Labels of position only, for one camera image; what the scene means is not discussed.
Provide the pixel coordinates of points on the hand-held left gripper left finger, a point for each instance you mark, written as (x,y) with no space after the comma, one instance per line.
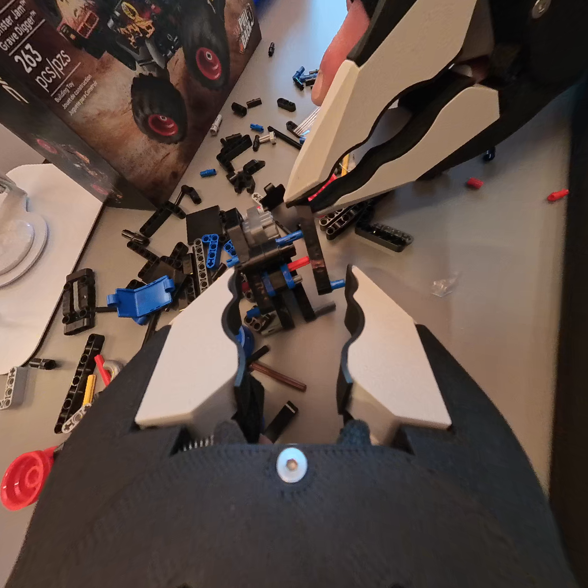
(193,367)

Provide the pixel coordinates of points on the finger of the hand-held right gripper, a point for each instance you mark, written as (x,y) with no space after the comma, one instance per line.
(367,101)
(450,133)

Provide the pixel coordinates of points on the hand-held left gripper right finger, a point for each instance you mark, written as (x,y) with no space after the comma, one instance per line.
(395,367)

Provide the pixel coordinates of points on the black grey motor assembly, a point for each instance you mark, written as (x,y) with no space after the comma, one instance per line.
(262,229)

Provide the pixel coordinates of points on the black elbow connector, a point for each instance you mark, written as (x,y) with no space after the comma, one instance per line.
(190,193)

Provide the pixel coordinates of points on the grey desk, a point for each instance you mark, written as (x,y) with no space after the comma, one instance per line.
(482,275)

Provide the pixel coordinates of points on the person's right hand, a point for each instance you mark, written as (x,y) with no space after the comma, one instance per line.
(340,50)

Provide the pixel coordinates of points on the scattered red blue pins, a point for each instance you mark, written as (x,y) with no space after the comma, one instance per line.
(474,183)

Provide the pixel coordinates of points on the blue wheel rim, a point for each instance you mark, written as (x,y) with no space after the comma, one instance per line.
(246,342)

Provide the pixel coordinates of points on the clear plastic parts bag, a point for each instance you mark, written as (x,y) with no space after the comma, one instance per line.
(307,124)

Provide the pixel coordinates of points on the black thin beam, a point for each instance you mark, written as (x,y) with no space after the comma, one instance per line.
(260,354)

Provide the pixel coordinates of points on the yellow long axle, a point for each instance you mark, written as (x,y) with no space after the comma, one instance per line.
(343,166)

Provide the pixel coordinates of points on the pile of small connector pins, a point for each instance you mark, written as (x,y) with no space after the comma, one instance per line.
(301,78)

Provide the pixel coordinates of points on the silver curved piece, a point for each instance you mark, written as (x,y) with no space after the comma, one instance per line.
(115,366)

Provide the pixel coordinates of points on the blue hinged fender panel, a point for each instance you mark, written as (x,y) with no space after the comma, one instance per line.
(142,298)

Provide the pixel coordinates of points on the brown axle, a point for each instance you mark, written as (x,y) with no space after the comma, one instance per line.
(280,376)

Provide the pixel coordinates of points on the black thin rod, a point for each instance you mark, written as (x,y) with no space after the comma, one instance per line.
(285,138)

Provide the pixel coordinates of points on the red axle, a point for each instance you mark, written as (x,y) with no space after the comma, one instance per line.
(102,370)

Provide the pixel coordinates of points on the clear plastic scrap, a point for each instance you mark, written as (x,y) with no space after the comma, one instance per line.
(444,285)

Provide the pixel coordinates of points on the dark grey holed beam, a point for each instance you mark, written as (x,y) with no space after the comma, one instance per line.
(199,266)

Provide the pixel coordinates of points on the black flat tile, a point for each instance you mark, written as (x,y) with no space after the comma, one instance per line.
(282,420)

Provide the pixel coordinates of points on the yellow short axle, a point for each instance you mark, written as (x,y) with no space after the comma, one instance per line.
(90,388)

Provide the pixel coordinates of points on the heap of black beams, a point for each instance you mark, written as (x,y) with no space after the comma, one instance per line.
(160,266)

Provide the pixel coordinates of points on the grey white axle connector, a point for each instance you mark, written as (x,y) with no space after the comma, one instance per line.
(264,140)

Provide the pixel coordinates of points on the black holed beam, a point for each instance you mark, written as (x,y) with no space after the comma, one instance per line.
(80,381)

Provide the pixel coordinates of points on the black straight beam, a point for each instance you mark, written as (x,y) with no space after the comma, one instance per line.
(340,218)
(353,223)

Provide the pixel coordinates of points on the blue angle beam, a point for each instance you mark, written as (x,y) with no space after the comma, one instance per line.
(231,250)
(211,248)

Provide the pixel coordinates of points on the red small pin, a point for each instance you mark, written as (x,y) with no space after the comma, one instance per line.
(558,195)

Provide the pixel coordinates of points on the light grey small connector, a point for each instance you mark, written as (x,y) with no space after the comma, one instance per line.
(76,419)

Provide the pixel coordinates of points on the black sloped panel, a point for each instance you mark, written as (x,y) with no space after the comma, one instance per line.
(274,195)

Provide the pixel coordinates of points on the black square flat panel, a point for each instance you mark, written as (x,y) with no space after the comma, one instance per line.
(204,225)

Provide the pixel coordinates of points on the black angled connector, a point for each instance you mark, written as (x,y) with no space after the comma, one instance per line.
(243,177)
(232,149)

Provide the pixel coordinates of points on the black stubby pin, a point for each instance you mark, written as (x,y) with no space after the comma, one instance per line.
(43,364)

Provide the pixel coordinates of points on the black short beam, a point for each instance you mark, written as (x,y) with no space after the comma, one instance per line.
(160,218)

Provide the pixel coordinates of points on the white small bushing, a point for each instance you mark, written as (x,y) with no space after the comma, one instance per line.
(216,125)

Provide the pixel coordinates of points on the light grey short beam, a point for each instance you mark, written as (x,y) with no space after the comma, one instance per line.
(13,388)

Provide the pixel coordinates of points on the white rounded board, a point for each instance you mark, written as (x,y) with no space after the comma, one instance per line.
(69,229)

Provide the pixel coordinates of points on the toy truck box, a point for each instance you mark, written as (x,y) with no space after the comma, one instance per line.
(92,115)

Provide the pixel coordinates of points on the black rectangular frame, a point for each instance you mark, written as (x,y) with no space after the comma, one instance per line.
(79,298)

